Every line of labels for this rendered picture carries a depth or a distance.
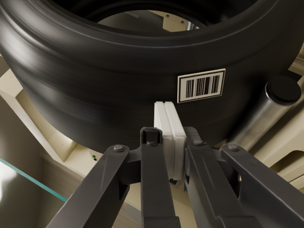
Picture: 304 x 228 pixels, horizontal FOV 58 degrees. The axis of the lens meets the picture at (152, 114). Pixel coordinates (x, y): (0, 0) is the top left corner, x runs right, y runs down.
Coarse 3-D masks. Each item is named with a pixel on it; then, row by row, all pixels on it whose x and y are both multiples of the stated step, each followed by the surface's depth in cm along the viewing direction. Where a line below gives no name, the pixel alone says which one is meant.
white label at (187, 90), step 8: (200, 72) 33; (208, 72) 33; (216, 72) 33; (224, 72) 33; (184, 80) 33; (192, 80) 33; (200, 80) 33; (208, 80) 34; (216, 80) 34; (184, 88) 34; (192, 88) 34; (200, 88) 34; (208, 88) 34; (216, 88) 35; (184, 96) 34; (192, 96) 35; (200, 96) 35; (208, 96) 35
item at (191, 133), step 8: (184, 128) 19; (192, 128) 19; (192, 136) 18; (216, 152) 16; (184, 160) 16; (224, 160) 15; (184, 168) 16; (224, 168) 15; (232, 168) 15; (232, 176) 15; (232, 184) 15
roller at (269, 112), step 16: (272, 80) 36; (288, 80) 37; (272, 96) 36; (288, 96) 35; (256, 112) 40; (272, 112) 38; (240, 128) 46; (256, 128) 42; (224, 144) 54; (240, 144) 48
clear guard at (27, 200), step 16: (0, 160) 103; (0, 176) 101; (16, 176) 101; (0, 192) 98; (16, 192) 98; (32, 192) 99; (48, 192) 99; (0, 208) 96; (16, 208) 96; (32, 208) 96; (48, 208) 96; (0, 224) 93; (16, 224) 93; (32, 224) 94
